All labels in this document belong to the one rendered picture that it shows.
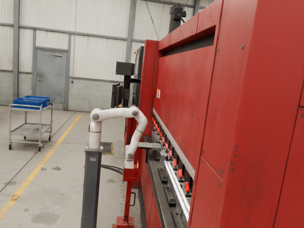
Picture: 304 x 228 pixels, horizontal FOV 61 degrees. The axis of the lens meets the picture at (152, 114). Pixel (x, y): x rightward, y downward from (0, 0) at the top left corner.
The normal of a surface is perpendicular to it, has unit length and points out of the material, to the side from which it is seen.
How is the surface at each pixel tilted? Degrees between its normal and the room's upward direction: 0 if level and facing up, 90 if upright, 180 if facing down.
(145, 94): 90
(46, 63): 90
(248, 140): 90
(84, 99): 90
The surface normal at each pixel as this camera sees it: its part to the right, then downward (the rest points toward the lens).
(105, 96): 0.12, 0.18
